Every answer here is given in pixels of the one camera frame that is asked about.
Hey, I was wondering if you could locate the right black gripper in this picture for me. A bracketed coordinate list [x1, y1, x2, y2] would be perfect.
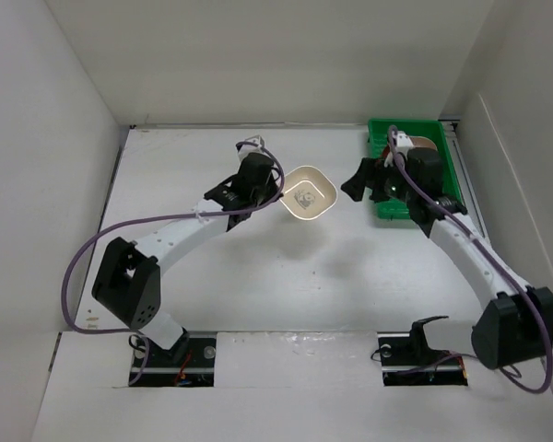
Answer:
[340, 156, 418, 205]

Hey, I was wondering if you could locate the cream square plate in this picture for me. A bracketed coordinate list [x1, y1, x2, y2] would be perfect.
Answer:
[280, 166, 337, 221]

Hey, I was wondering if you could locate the brown square plate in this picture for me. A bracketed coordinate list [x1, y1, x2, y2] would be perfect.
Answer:
[408, 135, 438, 151]

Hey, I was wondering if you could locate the red round plate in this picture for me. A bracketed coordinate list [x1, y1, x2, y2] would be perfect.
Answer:
[381, 145, 394, 168]

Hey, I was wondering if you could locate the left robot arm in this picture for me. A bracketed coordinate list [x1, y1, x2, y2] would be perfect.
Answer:
[91, 152, 281, 366]

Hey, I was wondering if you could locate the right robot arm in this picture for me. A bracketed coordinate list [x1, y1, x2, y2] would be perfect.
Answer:
[341, 147, 553, 369]

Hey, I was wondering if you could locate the green plastic bin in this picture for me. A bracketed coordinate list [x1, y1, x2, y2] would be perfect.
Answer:
[368, 118, 463, 221]

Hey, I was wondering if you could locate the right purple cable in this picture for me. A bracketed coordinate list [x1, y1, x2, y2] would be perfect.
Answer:
[377, 127, 553, 395]

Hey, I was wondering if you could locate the purple cable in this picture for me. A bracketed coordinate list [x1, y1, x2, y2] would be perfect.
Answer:
[62, 141, 287, 388]
[377, 127, 553, 395]

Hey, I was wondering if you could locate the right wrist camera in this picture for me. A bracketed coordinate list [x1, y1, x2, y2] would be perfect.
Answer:
[393, 131, 416, 155]

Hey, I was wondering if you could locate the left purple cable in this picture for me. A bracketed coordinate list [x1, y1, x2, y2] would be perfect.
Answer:
[62, 141, 287, 388]

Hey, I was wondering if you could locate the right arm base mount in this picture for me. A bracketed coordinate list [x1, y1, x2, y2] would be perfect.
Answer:
[371, 316, 468, 387]

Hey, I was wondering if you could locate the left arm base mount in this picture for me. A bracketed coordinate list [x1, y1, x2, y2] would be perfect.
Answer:
[128, 332, 217, 388]

